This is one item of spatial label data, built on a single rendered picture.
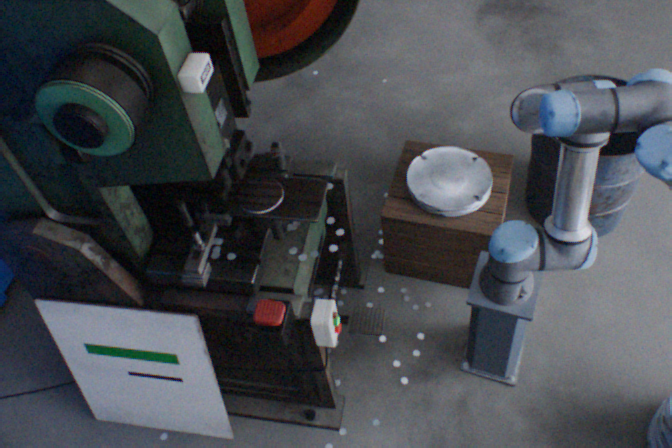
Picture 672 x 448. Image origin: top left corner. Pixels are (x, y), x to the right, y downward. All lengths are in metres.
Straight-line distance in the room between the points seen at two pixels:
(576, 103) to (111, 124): 0.78
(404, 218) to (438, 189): 0.16
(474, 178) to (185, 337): 1.09
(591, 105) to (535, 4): 2.68
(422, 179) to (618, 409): 0.96
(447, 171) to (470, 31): 1.44
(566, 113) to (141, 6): 0.73
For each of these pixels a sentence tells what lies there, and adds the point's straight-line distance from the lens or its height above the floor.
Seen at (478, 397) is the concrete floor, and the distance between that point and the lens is 2.20.
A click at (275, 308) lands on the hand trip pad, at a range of 1.50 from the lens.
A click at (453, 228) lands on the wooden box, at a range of 2.11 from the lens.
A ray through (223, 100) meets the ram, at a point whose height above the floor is 1.08.
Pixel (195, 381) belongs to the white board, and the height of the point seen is 0.30.
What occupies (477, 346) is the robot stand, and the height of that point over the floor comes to 0.18.
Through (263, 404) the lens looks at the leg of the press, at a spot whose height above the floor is 0.03.
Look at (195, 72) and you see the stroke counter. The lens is 1.19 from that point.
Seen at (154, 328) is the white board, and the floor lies 0.52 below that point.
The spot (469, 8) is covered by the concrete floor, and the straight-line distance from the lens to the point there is 3.69.
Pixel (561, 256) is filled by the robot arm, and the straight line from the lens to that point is 1.72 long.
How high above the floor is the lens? 2.02
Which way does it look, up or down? 49 degrees down
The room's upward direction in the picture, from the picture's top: 9 degrees counter-clockwise
